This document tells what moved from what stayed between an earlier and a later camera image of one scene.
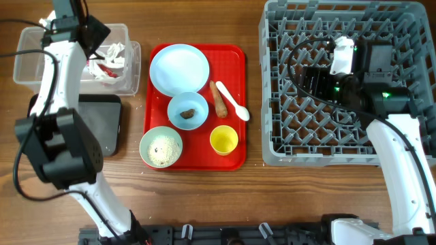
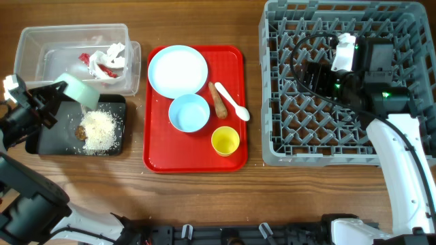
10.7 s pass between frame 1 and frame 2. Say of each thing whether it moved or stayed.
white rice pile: moved
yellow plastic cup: stayed
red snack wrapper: stayed
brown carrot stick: stayed
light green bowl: moved
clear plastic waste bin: stayed
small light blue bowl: stayed
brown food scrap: moved
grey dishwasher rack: stayed
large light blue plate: stayed
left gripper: moved
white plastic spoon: stayed
